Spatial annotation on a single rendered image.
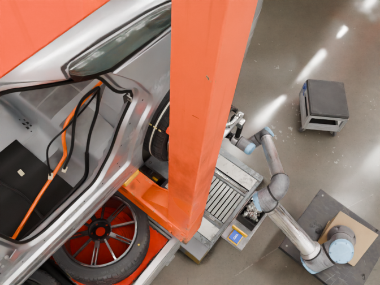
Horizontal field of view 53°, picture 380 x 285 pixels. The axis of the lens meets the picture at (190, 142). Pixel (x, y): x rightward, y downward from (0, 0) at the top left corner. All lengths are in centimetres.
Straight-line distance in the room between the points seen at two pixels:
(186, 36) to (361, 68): 362
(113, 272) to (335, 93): 243
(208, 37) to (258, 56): 327
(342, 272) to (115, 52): 217
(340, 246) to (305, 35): 264
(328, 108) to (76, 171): 220
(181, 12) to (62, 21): 49
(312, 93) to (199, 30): 271
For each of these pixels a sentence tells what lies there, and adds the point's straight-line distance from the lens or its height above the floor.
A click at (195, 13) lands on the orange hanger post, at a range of 96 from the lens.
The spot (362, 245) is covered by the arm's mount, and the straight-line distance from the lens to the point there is 299.
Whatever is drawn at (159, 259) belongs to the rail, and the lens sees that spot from 268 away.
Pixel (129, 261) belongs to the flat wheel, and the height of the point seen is 50.
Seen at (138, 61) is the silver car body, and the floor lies 167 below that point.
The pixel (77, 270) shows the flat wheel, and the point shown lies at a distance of 261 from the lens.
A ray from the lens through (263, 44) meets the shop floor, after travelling 438.
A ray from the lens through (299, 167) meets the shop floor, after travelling 357.
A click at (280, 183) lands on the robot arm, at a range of 243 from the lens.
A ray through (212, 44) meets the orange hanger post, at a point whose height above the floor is 231.
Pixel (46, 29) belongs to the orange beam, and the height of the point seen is 264.
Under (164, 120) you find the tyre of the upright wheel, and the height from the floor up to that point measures 110.
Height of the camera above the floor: 300
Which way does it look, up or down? 59 degrees down
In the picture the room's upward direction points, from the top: 6 degrees clockwise
